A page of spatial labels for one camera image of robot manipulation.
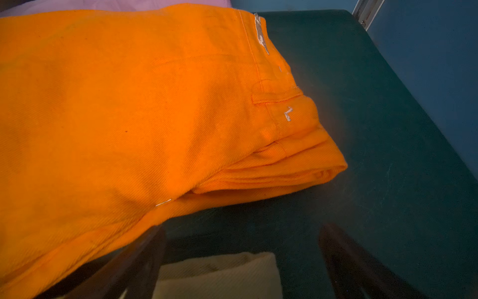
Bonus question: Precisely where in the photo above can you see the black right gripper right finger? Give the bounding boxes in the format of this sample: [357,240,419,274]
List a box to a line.
[318,223,427,299]

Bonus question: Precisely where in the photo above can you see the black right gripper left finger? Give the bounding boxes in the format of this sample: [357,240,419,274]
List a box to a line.
[37,225,166,299]

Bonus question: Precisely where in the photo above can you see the beige pants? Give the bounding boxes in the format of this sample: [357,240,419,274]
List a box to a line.
[152,252,283,299]

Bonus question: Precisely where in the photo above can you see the orange pants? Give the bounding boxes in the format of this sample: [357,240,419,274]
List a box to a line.
[1,4,347,299]

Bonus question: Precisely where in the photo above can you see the purple folded pants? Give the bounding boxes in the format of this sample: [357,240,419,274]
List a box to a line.
[1,0,232,17]

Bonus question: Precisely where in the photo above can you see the aluminium frame post right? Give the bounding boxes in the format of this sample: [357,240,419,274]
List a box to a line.
[352,0,385,31]

